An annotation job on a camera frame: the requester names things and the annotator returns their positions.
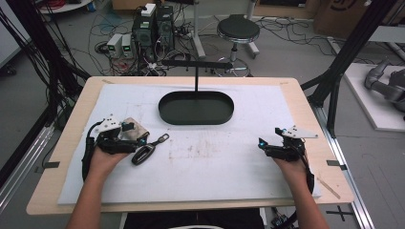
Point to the white platform board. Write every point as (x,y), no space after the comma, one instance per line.
(366,101)

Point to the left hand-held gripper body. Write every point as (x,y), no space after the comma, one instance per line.
(110,141)

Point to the aluminium rail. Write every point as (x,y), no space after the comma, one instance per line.
(347,178)
(19,173)

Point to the white round table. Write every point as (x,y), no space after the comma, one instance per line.
(63,6)

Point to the grey metal stand leg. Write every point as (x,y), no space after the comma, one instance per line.
(196,28)
(253,47)

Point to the grey power supply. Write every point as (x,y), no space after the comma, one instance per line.
(114,44)
(127,46)

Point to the black round stool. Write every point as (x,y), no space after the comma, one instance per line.
(238,28)

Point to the small circuit board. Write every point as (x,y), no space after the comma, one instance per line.
(280,220)

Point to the black car key with clasp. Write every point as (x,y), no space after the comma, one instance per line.
(144,152)

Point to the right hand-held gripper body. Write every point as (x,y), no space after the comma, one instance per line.
(288,148)

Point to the thin wooden stick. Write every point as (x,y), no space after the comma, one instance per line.
(328,188)

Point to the white table mat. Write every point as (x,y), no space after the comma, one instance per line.
(207,168)

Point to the black tape piece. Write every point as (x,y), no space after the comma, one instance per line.
(336,163)
(51,164)

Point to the white box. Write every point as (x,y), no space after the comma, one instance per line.
(148,9)

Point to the person's right hand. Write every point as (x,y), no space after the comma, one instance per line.
(294,171)

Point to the black computer tower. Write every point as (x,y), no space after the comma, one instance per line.
(144,35)
(165,28)

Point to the black tray stand with bar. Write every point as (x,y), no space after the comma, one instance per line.
(196,109)

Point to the beige leather pouch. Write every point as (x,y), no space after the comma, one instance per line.
(136,129)

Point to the person's black clothing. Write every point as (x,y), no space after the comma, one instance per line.
(194,220)

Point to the black tape cross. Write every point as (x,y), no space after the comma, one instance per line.
(340,212)

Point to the black metal frame post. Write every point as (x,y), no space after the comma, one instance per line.
(353,47)

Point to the person's left hand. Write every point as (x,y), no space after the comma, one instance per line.
(103,162)

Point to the brown cardboard box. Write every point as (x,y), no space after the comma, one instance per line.
(340,16)

